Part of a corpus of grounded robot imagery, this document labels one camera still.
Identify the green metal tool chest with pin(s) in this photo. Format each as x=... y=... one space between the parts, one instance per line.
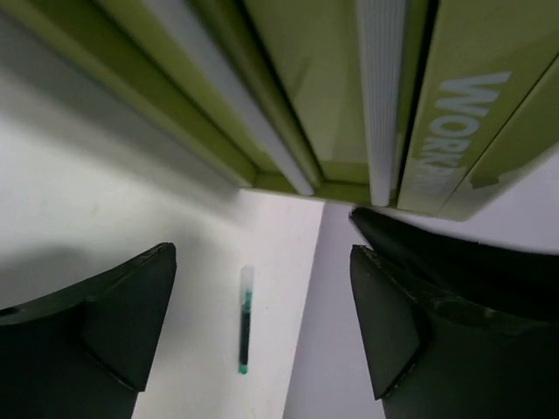
x=483 y=110

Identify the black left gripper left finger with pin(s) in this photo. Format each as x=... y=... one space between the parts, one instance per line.
x=86 y=351

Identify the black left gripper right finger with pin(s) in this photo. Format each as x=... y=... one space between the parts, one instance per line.
x=433 y=354

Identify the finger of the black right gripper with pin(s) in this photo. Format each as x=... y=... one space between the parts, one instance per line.
x=512 y=281

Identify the green gel pen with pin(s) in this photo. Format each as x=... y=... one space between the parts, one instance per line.
x=246 y=291

